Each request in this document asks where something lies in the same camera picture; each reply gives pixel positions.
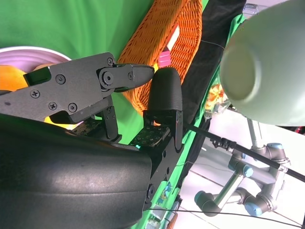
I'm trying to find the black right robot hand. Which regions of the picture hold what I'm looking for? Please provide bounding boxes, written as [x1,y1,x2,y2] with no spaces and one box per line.
[0,52,184,229]

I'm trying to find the orange ring-shaped bread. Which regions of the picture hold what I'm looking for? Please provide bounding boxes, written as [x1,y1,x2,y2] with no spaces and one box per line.
[44,115,81,131]

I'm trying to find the round striped bread bun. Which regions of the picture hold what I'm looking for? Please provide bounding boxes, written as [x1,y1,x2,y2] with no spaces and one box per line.
[0,63,55,92]

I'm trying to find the pink striped cake slice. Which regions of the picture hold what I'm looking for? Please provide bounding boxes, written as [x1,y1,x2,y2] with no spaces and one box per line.
[158,51,172,69]

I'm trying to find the coral pink cake slice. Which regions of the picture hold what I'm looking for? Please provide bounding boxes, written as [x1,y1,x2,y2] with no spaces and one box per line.
[166,24,181,51]

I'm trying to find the pale grey-green bowl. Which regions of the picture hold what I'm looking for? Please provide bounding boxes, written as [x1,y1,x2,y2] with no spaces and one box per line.
[219,0,305,127]

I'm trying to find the lavender round plate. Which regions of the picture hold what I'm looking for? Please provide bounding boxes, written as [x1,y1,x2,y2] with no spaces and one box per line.
[0,46,72,73]

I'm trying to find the orange wicker basket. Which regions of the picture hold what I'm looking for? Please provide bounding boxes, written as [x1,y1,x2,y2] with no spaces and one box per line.
[118,0,203,116]

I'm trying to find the small colourful toy figure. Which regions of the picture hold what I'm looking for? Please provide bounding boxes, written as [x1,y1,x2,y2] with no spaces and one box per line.
[158,182,173,205]

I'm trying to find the green tablecloth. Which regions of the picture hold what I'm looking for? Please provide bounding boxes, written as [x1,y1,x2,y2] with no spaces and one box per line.
[0,0,210,145]

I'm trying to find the colourful snack packet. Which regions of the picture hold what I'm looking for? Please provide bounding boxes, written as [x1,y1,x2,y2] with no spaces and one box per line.
[204,83,231,120]

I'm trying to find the black metal rod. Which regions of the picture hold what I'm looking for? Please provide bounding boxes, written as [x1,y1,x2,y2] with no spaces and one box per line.
[183,123,305,183]

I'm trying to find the black backdrop curtain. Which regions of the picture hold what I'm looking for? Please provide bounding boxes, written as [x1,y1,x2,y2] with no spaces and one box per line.
[181,0,247,189]

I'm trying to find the thin black wire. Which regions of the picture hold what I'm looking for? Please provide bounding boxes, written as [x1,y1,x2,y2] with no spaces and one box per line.
[147,208,302,229]

